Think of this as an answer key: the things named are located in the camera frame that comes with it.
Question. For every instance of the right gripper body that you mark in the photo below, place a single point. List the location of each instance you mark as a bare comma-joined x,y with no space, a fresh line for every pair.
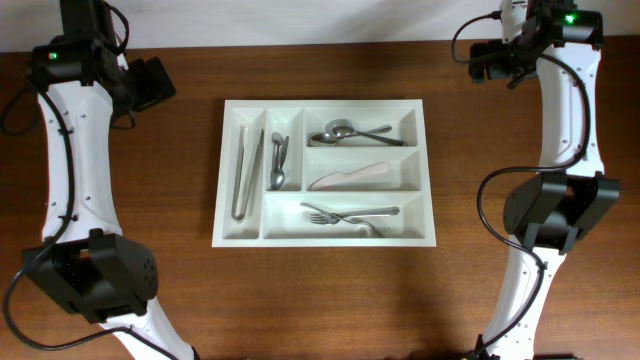
504,59

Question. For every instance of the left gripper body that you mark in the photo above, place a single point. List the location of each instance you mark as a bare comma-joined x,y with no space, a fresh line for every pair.
144,87

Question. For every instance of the small steel teaspoon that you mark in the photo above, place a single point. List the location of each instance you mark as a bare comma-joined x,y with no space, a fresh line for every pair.
283,152
277,176

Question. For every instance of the large steel spoon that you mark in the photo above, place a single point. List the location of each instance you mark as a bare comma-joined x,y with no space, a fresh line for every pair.
322,139
343,128

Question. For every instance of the pink plastic knife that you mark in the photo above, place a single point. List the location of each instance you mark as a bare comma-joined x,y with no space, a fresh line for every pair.
339,178

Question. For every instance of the steel fork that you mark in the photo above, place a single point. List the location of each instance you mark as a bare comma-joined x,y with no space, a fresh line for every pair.
329,218
357,221

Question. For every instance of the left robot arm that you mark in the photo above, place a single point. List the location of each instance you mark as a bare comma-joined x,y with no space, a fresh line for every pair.
84,84

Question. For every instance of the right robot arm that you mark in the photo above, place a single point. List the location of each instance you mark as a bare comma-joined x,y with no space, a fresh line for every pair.
568,194

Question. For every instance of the white plastic cutlery tray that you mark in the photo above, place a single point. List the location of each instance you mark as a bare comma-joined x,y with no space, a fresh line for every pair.
276,218

